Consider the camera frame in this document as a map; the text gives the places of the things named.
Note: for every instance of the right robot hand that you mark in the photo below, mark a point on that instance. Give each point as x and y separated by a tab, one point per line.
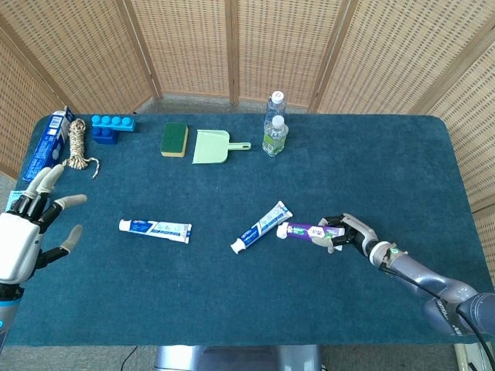
359	232

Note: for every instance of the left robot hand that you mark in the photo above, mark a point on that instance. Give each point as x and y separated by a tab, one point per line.
19	247

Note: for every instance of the purple toothpaste tube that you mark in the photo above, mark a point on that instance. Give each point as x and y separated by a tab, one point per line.
305	231

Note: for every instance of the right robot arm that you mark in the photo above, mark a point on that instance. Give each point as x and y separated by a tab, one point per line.
425	278

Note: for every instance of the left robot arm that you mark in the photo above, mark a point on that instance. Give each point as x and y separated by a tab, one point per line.
5	317

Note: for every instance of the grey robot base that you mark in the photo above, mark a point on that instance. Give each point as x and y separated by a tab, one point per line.
239	359

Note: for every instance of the blue toothpaste tube flared cap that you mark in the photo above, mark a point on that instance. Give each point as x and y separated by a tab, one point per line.
259	228

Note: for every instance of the blue toothpaste tube round cap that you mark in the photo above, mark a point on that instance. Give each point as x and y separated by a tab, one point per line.
158	229

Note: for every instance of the teal paper card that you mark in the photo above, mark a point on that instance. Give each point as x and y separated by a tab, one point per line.
12	201

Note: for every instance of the blue white carton box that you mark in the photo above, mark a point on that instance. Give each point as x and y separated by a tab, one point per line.
42	147

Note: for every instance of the clear bottle green label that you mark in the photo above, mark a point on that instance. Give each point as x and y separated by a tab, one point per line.
275	141

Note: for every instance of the dark blue toy brick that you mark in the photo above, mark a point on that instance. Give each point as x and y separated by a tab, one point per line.
104	137

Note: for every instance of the teal table cloth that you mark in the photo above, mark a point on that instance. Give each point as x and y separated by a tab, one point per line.
232	290

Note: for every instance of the tall clear water bottle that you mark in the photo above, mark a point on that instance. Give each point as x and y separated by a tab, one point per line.
275	108

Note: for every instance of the light blue toy brick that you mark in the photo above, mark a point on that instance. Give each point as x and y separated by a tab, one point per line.
114	123

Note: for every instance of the light green dustpan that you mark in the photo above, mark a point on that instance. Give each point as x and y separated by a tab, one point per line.
209	148

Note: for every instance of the yellow green sponge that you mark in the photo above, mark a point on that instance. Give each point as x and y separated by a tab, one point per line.
174	137

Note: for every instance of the woven bamboo folding screen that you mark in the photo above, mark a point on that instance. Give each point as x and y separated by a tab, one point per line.
270	46

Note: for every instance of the white frame post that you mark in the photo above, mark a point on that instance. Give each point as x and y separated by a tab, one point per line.
464	359

